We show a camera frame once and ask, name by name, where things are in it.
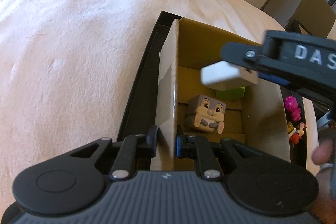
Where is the brown cardboard box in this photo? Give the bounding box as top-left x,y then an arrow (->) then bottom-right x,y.
151,18 -> 290,170

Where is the magenta figurine toy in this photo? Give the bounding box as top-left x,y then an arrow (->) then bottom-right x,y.
284,96 -> 301,122

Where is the small yellow blue toy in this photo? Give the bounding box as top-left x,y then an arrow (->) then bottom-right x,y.
287,122 -> 294,135

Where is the person's right hand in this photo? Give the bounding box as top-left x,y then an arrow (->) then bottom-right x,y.
311,139 -> 335,223

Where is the green small box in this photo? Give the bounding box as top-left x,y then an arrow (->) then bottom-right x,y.
215,86 -> 245,101

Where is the white power adapter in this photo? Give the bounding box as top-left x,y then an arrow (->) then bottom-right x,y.
201,61 -> 258,91

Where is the grey rabbit cube toy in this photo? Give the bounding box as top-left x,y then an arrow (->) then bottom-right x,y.
185,95 -> 226,134

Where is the black shallow tray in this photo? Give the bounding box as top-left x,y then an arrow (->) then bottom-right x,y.
118,11 -> 308,170

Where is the Minnie mouse red figurine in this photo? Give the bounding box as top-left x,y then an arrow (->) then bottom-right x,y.
288,122 -> 306,146

